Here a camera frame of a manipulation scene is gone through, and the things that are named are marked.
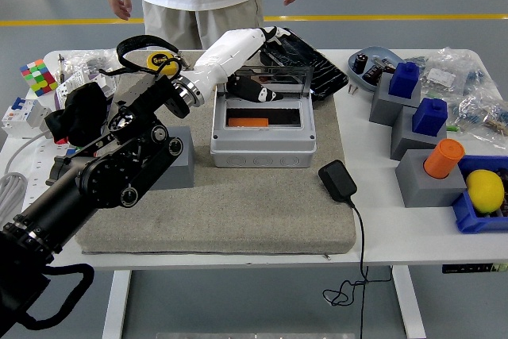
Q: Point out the small green piece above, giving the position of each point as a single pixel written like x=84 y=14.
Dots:
x=451 y=128

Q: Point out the white circuit breaker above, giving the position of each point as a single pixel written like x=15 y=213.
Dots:
x=20 y=116

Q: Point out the blue-grey oval dish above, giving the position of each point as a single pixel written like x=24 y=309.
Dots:
x=379 y=53

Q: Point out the black cloth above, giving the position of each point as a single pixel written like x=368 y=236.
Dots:
x=79 y=112

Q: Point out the blue plastic block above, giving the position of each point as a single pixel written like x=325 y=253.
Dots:
x=404 y=81
x=428 y=116

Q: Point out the clear bag of components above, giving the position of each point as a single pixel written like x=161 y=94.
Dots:
x=444 y=73
x=476 y=112

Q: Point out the white switch module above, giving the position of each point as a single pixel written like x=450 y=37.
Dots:
x=105 y=83

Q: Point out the clear bag of parts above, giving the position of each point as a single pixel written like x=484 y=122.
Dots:
x=99 y=57

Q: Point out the thin metal screwdriver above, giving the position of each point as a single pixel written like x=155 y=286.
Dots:
x=60 y=67

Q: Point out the black power adapter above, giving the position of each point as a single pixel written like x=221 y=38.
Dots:
x=337 y=180

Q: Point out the white table leg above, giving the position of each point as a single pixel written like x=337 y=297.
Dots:
x=115 y=303
x=410 y=307

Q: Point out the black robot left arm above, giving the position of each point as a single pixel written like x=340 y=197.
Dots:
x=99 y=180

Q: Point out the yellow square tape measure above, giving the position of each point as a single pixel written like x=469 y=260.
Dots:
x=158 y=60

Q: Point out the grey-brown mat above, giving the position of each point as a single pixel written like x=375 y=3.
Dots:
x=238 y=212

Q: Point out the grey electrical box clear lid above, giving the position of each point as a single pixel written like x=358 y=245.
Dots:
x=262 y=148

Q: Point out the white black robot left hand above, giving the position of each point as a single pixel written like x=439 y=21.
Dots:
x=222 y=57

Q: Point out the yellow lemon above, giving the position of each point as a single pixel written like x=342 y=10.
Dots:
x=484 y=190

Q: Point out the dark grapes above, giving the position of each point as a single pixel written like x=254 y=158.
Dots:
x=504 y=176

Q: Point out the white labelled package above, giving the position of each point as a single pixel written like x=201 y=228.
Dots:
x=71 y=83

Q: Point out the black cracked glossy case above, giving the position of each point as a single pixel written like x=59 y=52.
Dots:
x=317 y=69

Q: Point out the blue plastic bin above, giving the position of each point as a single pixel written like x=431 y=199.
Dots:
x=468 y=216

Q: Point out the black capacitor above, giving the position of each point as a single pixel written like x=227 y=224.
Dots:
x=372 y=73
x=360 y=63

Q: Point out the grey block with round hole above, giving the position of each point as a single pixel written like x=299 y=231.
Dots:
x=182 y=172

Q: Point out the black table control panel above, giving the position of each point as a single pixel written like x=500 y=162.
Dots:
x=472 y=268

